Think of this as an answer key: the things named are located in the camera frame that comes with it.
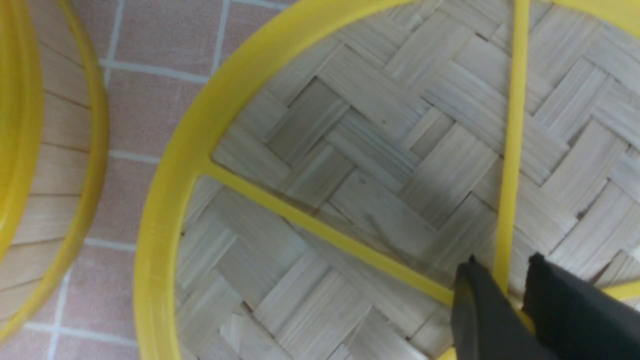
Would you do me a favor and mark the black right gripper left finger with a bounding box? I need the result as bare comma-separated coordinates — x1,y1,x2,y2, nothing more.
451,255,558,360

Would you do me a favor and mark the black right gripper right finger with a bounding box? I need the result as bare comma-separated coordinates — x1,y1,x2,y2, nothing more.
523,253,640,360

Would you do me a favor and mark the yellow woven steamer lid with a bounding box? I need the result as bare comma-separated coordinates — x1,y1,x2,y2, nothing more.
134,0,639,360

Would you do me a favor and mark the yellow bamboo steamer basket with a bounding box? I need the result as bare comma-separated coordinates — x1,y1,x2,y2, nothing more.
0,0,110,343

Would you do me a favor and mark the pink checkered tablecloth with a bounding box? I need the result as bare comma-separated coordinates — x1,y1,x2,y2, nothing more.
1,0,291,360

